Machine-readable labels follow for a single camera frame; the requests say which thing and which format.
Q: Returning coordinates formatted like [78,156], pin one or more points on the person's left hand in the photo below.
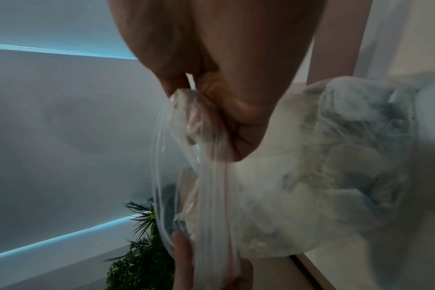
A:
[199,266]

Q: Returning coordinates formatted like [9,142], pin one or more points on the clear plastic zip bag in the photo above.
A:
[303,175]

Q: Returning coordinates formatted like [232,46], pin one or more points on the person's right hand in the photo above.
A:
[217,56]

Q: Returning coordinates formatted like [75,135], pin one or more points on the green leafy plant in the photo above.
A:
[142,255]

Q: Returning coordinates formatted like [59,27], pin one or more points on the grey window roller blind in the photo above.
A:
[59,127]

